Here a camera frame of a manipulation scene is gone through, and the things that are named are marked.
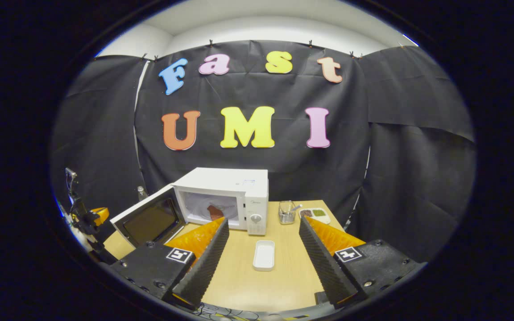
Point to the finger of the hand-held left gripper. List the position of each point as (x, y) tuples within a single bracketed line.
[(101, 215)]

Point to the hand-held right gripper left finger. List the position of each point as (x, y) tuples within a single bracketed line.
[(203, 267)]

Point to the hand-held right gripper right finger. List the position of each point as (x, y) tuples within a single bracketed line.
[(324, 267)]

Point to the brown meat piece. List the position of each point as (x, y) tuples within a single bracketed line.
[(214, 213)]

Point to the white microwave oven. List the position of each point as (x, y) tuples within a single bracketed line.
[(221, 178)]

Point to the clear plastic water bottle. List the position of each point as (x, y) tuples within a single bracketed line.
[(142, 194)]

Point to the white divided condiment dish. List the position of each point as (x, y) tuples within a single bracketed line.
[(319, 216)]

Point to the white rectangular dish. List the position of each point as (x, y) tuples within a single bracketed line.
[(263, 256)]

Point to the metal mesh utensil holder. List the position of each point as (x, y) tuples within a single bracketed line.
[(286, 216)]

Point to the metal spoon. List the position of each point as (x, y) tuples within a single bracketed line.
[(296, 207)]

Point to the black backdrop cloth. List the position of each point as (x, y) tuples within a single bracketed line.
[(248, 89)]

